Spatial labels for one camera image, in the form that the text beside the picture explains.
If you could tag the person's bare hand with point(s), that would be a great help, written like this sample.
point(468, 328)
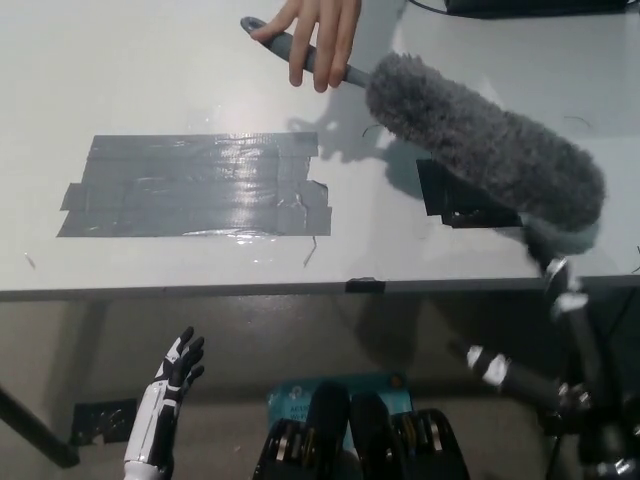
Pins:
point(325, 35)

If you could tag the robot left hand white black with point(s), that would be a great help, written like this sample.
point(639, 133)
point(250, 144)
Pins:
point(160, 400)

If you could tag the robot right hand black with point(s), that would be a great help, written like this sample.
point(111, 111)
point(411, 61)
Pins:
point(585, 395)

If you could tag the grey fluffy duster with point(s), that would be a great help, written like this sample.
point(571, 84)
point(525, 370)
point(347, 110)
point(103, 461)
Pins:
point(480, 145)

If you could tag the black tape marked spot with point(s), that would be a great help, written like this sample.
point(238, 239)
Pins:
point(450, 192)

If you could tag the black table leg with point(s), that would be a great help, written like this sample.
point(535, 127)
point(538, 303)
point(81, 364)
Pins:
point(35, 430)

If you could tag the black device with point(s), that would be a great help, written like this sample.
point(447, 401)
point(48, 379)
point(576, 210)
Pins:
point(540, 6)

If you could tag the grey duct tape patch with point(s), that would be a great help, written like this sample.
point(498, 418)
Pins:
point(200, 185)

